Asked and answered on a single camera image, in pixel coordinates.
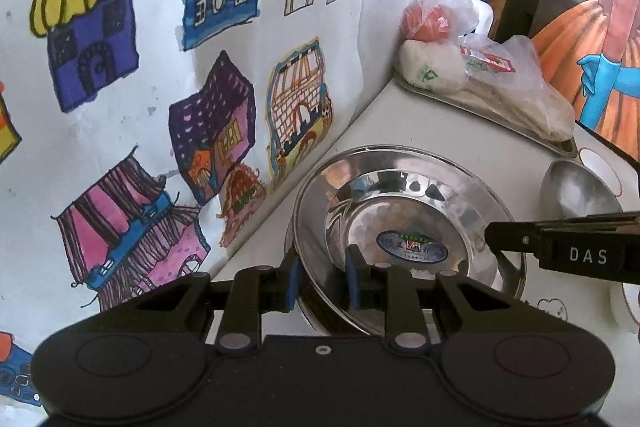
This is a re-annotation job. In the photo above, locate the plastic bag of flatbread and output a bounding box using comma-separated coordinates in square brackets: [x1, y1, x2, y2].
[459, 34, 576, 144]

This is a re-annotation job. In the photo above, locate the colourful houses wall poster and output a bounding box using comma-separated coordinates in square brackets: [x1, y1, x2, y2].
[0, 0, 403, 408]

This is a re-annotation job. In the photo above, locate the orange dress figure painting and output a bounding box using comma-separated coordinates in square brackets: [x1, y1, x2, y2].
[529, 0, 640, 148]

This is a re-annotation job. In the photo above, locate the red tomato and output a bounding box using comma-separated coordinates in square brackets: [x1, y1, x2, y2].
[404, 0, 454, 44]

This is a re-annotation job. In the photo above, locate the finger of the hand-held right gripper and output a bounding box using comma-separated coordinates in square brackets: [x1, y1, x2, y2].
[483, 219, 545, 269]

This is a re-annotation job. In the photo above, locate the white bag with green print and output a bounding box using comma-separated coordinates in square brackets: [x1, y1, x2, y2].
[399, 40, 472, 94]

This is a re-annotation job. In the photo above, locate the metal tray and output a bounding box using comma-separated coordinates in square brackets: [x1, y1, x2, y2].
[392, 71, 579, 158]

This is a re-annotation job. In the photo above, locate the white bowl with red rim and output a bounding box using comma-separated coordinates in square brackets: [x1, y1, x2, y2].
[610, 281, 640, 334]
[577, 146, 626, 200]

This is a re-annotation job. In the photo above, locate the stainless steel bowl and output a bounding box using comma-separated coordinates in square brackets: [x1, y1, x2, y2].
[541, 159, 623, 228]

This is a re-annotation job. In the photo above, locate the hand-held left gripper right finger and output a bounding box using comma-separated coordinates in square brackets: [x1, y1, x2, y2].
[345, 245, 518, 354]

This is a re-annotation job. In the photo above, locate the printed white tablecloth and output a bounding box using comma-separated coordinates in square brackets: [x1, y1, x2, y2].
[212, 74, 640, 340]

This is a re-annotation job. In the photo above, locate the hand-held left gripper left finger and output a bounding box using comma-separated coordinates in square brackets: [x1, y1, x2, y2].
[132, 253, 303, 354]

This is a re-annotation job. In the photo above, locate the stainless steel plate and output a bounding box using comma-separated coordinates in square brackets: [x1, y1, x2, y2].
[291, 145, 527, 338]
[284, 227, 381, 338]

